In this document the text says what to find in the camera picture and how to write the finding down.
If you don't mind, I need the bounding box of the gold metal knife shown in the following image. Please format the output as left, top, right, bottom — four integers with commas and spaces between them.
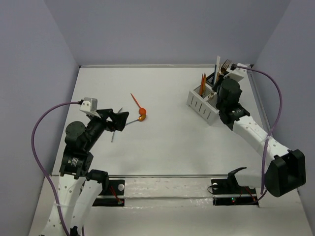
202, 74, 207, 97

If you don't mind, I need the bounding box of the gold metal fork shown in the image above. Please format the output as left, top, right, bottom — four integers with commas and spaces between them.
208, 59, 232, 100

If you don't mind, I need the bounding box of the orange plastic spoon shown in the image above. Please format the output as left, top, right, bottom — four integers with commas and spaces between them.
130, 93, 147, 116

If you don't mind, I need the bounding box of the gold metal spoon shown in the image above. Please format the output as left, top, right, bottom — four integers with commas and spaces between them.
126, 115, 146, 126

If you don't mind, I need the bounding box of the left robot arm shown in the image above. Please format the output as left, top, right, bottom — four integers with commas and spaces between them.
41, 109, 129, 236

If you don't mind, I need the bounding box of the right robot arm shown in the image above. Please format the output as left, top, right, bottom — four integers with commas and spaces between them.
213, 73, 306, 197

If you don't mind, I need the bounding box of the black utensil container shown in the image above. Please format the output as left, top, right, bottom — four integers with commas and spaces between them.
206, 72, 223, 87

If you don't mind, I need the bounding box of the white utensil container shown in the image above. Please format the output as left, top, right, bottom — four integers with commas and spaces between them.
186, 84, 219, 126

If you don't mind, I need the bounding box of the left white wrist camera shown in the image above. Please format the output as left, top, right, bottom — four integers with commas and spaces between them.
79, 97, 97, 113

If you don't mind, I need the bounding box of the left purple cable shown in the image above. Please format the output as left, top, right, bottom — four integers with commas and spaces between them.
31, 100, 84, 236

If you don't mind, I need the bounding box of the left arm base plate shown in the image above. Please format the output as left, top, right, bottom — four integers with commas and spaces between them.
93, 178, 126, 207

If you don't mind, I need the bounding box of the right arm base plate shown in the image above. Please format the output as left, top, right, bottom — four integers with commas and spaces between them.
207, 178, 259, 206

